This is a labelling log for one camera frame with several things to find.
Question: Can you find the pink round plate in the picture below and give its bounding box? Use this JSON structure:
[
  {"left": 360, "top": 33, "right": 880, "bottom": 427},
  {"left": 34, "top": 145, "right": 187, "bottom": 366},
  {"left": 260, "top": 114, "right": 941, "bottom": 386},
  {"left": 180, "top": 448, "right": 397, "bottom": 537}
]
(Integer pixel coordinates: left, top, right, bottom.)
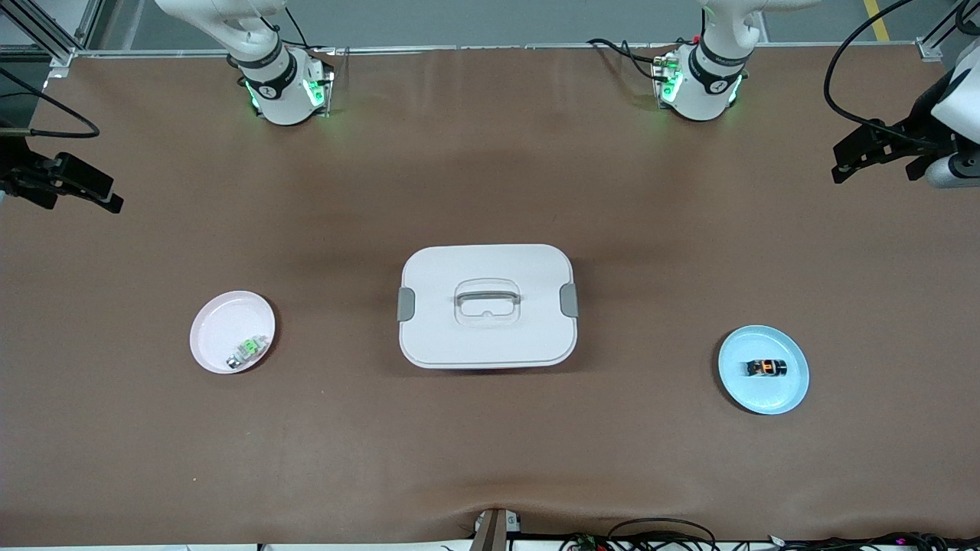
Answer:
[{"left": 189, "top": 290, "right": 276, "bottom": 375}]

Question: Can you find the light blue round plate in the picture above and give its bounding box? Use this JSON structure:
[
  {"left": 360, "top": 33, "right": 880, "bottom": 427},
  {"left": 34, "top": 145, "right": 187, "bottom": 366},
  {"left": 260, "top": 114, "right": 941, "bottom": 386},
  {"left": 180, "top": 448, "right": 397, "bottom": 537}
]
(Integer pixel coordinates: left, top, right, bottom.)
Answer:
[{"left": 717, "top": 324, "right": 811, "bottom": 416}]

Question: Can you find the brown table mat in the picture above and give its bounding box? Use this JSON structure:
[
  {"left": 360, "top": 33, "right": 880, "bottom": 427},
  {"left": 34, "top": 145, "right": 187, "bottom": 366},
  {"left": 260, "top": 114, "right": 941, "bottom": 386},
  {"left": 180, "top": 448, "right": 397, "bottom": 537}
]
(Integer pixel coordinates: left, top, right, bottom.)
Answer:
[{"left": 0, "top": 42, "right": 980, "bottom": 548}]

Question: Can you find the pink storage box white lid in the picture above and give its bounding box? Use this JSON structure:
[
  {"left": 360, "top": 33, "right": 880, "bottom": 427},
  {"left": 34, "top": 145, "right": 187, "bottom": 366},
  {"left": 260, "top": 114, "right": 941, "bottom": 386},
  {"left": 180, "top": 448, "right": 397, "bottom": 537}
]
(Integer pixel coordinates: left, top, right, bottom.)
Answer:
[{"left": 397, "top": 243, "right": 580, "bottom": 370}]

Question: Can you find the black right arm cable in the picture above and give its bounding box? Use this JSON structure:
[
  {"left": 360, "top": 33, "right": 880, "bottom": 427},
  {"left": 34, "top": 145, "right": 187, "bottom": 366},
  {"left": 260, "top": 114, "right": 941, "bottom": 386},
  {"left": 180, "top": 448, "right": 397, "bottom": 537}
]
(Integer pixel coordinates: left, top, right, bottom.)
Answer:
[{"left": 0, "top": 67, "right": 101, "bottom": 140}]

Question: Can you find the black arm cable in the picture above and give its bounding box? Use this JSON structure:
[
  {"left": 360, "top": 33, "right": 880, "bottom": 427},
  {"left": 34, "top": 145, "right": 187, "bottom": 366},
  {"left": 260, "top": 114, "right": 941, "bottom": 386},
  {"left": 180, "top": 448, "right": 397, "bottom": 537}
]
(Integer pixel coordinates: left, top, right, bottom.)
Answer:
[
  {"left": 0, "top": 67, "right": 101, "bottom": 140},
  {"left": 824, "top": 0, "right": 950, "bottom": 150}
]

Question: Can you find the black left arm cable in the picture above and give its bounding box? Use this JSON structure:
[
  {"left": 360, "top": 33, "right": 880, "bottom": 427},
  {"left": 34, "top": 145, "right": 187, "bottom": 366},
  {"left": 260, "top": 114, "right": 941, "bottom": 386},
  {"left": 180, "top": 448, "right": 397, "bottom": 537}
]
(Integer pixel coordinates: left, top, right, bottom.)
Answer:
[{"left": 824, "top": 0, "right": 950, "bottom": 150}]

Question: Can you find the aluminium frame profile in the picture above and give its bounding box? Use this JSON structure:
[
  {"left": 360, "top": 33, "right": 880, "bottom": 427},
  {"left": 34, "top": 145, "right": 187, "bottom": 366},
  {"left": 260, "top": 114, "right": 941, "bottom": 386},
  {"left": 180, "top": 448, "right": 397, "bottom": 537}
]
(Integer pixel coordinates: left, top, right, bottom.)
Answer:
[
  {"left": 0, "top": 0, "right": 104, "bottom": 77},
  {"left": 917, "top": 0, "right": 967, "bottom": 62}
]

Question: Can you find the white green push-button switch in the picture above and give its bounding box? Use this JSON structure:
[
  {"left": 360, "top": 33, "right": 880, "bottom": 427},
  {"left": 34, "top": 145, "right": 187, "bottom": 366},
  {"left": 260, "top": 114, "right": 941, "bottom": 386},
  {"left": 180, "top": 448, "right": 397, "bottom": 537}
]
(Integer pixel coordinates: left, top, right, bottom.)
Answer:
[{"left": 225, "top": 334, "right": 270, "bottom": 371}]

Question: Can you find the black base cable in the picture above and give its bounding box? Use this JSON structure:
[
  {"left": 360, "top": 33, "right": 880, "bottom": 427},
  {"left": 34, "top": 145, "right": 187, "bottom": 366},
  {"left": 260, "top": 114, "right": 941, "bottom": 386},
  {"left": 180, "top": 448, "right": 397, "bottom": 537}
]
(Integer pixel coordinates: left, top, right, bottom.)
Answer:
[
  {"left": 588, "top": 38, "right": 675, "bottom": 81},
  {"left": 264, "top": 0, "right": 338, "bottom": 54}
]

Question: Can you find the tangled cable bundle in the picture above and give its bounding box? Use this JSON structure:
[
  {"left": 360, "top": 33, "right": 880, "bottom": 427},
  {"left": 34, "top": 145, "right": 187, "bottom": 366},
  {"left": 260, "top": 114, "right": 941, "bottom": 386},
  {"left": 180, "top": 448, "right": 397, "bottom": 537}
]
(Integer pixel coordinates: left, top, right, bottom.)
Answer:
[{"left": 559, "top": 532, "right": 980, "bottom": 551}]

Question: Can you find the black cable loop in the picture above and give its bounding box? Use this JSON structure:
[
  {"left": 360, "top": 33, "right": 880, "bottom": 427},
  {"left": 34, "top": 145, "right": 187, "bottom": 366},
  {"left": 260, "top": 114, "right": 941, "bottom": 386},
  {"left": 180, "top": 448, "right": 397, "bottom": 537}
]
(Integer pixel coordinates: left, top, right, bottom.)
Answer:
[{"left": 607, "top": 518, "right": 718, "bottom": 551}]

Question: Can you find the aluminium camera mast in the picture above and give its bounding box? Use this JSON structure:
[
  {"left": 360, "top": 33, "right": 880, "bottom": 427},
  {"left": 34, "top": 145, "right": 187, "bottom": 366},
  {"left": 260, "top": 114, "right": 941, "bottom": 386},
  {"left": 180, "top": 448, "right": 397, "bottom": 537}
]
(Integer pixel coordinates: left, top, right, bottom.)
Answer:
[{"left": 470, "top": 507, "right": 523, "bottom": 551}]

